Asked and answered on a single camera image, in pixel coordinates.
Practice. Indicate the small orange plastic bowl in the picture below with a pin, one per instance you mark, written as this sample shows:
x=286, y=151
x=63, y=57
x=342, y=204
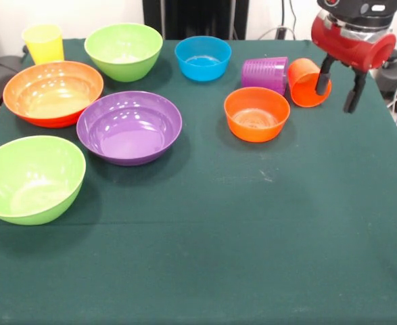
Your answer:
x=257, y=118

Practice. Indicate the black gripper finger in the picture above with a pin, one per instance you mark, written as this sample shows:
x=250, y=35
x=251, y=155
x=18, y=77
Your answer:
x=353, y=94
x=324, y=76

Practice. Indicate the black office chair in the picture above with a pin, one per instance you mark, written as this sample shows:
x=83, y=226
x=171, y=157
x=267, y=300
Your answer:
x=2, y=72

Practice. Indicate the dark green tablecloth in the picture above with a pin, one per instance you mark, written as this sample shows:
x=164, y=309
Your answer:
x=218, y=237

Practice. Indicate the purple plastic bowl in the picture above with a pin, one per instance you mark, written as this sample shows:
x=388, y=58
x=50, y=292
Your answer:
x=128, y=135

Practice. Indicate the purple plastic cup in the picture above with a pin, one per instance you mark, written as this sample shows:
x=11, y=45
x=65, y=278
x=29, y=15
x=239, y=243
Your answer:
x=264, y=74

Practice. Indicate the wide orange plastic bowl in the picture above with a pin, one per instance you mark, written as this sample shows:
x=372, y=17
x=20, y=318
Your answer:
x=49, y=98

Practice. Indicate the black clamp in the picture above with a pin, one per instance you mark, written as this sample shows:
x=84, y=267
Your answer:
x=281, y=34

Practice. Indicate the lime green plastic bowl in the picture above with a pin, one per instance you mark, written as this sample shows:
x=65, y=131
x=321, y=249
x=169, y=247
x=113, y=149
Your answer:
x=32, y=183
x=123, y=66

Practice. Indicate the yellow plastic cup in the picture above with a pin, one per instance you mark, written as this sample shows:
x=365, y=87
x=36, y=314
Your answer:
x=46, y=47

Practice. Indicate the blue plastic bowl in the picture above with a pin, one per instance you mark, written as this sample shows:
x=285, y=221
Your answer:
x=201, y=64

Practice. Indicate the orange plastic cup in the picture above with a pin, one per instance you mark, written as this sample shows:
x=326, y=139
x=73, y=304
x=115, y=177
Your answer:
x=303, y=89

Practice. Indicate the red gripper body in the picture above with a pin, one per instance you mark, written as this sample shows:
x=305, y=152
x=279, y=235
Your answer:
x=350, y=49

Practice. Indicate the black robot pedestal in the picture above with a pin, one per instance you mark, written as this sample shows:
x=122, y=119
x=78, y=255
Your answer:
x=198, y=17

